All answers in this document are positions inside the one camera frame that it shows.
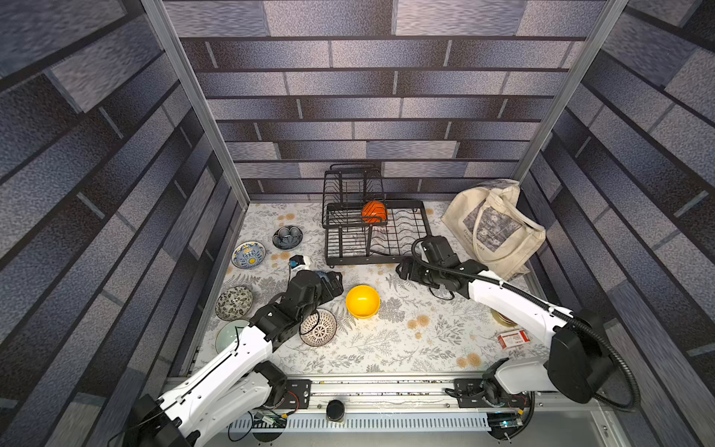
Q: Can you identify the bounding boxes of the yellow plastic bowl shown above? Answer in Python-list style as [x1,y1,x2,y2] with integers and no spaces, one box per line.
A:
[346,285,381,320]

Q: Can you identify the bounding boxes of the black wire dish rack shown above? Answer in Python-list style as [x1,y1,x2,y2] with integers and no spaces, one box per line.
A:
[321,163,432,267]

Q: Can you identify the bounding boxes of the orange plastic bowl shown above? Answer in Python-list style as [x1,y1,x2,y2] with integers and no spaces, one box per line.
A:
[361,200,388,225]

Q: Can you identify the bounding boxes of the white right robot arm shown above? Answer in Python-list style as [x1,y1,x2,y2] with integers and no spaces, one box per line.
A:
[396,236,642,412]

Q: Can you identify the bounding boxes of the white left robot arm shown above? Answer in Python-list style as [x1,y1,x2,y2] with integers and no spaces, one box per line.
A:
[119,270,344,446]

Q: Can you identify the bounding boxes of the white lattice pattern bowl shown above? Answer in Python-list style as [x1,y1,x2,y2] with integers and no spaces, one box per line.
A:
[299,309,337,348]

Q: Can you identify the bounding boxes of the dark grey-blue ceramic bowl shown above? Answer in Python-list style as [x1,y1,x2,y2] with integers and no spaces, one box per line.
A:
[272,225,304,251]

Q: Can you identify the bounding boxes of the floral patterned table mat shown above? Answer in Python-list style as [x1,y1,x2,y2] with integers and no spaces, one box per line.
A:
[223,203,547,374]

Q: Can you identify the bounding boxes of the blue yellow patterned bowl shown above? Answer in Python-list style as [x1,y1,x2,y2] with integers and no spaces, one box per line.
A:
[231,241,266,269]

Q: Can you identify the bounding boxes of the beige canvas tote bag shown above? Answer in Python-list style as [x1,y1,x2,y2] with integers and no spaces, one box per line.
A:
[441,179,547,280]

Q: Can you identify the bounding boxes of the black speckled ceramic bowl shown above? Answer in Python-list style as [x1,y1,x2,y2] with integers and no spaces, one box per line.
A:
[214,286,254,321]

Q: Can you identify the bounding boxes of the red gold round tin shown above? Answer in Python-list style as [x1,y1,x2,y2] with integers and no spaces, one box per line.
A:
[491,309,518,328]

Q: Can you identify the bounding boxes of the pale green ceramic bowl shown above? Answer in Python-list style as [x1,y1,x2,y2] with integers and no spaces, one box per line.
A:
[215,320,249,354]

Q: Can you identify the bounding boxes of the small red white box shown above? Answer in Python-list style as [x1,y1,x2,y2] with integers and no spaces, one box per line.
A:
[497,330,531,349]

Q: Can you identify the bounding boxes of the black round knob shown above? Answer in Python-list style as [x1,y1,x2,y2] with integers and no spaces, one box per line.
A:
[326,400,346,423]

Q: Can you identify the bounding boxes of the green circuit board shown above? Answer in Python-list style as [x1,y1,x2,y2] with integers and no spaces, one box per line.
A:
[487,413,522,436]

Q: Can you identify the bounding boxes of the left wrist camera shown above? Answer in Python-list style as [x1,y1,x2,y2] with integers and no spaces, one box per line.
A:
[289,254,310,272]

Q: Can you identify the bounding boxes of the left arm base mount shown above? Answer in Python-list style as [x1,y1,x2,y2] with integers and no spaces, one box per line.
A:
[273,379,312,413]

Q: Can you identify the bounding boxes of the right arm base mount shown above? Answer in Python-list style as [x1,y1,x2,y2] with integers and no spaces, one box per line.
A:
[444,379,531,410]

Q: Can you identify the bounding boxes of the white slotted cable duct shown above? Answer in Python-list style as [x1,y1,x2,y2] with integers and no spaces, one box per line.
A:
[228,413,492,435]

